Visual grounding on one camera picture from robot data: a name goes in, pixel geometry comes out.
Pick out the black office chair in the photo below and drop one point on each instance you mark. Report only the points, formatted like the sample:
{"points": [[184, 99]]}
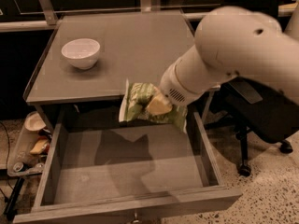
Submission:
{"points": [[253, 107]]}

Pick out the grey open drawer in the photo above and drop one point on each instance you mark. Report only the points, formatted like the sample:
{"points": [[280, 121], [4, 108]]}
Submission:
{"points": [[99, 173]]}

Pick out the green jalapeno chip bag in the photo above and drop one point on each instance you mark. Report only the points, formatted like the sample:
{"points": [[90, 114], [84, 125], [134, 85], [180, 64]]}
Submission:
{"points": [[136, 98]]}

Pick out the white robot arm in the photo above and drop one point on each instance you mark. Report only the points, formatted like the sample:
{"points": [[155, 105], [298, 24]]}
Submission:
{"points": [[233, 42]]}

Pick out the white cup in bin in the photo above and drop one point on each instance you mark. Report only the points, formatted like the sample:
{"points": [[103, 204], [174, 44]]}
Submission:
{"points": [[34, 122]]}

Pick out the metal drawer handle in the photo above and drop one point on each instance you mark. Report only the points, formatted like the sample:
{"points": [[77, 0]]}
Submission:
{"points": [[136, 219]]}

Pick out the yellow item in bin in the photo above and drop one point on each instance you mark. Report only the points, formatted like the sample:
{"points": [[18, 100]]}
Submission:
{"points": [[41, 146]]}

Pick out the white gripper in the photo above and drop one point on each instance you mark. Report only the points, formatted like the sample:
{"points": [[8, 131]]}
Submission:
{"points": [[171, 87]]}

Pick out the grey cabinet counter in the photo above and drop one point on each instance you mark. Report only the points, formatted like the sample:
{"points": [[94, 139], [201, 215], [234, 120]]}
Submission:
{"points": [[135, 46]]}

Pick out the clear plastic bin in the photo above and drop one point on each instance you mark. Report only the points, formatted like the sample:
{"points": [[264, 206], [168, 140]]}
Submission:
{"points": [[21, 161]]}

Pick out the white ceramic bowl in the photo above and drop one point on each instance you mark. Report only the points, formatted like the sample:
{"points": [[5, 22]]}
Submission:
{"points": [[81, 53]]}

